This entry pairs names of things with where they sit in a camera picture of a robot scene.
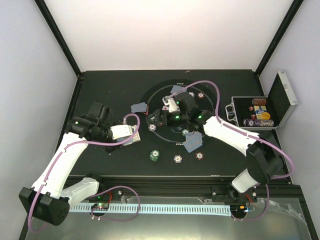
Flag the red triangular all-in button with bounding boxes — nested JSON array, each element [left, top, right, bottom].
[[143, 106, 149, 116]]

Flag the green chips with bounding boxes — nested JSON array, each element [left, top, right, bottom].
[[181, 129, 189, 136]]

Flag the dealt cards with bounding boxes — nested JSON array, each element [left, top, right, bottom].
[[130, 102, 148, 113], [170, 85, 184, 94], [183, 131, 203, 153]]

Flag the blue-backed playing card deck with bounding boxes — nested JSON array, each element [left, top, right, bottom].
[[116, 125, 141, 146]]

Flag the red chips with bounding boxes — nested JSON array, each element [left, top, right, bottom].
[[197, 92, 205, 99]]

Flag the green chip stack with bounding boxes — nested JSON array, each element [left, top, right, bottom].
[[149, 149, 160, 162]]

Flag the red chip stack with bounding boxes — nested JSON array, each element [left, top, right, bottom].
[[195, 152, 204, 160]]

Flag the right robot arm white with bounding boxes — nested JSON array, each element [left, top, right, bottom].
[[147, 109, 284, 202]]

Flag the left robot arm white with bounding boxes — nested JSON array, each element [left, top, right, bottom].
[[19, 115, 141, 231]]

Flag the round black poker mat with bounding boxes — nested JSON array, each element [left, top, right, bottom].
[[139, 79, 217, 151]]

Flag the left controller circuit board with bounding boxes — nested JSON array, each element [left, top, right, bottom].
[[91, 202, 109, 211]]

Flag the controller circuit board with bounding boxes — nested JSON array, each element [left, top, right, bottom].
[[91, 202, 109, 211], [230, 205, 256, 214]]

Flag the purple chips row in case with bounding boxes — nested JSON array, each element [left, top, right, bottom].
[[242, 118, 274, 127]]

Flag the brown chips row in case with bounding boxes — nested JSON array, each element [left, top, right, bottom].
[[252, 98, 267, 106]]

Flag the boxed card deck in case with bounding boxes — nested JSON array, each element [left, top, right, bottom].
[[253, 105, 267, 120]]

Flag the yellow round button in case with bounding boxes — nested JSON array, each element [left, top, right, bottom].
[[261, 111, 271, 120]]

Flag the aluminium poker case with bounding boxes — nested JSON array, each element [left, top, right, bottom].
[[225, 71, 299, 131]]

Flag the right controller circuit board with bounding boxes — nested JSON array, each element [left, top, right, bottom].
[[230, 205, 256, 214]]

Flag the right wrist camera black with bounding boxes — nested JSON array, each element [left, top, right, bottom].
[[174, 92, 197, 112]]

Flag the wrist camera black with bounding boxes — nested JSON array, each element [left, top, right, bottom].
[[174, 92, 197, 112], [87, 102, 110, 122]]

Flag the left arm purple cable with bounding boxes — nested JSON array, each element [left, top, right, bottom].
[[27, 113, 141, 233]]

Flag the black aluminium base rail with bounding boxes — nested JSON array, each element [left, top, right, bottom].
[[98, 175, 305, 201]]

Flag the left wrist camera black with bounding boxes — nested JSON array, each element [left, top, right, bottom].
[[87, 102, 110, 122]]

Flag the white slotted cable duct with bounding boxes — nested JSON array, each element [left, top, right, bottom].
[[69, 202, 231, 217]]

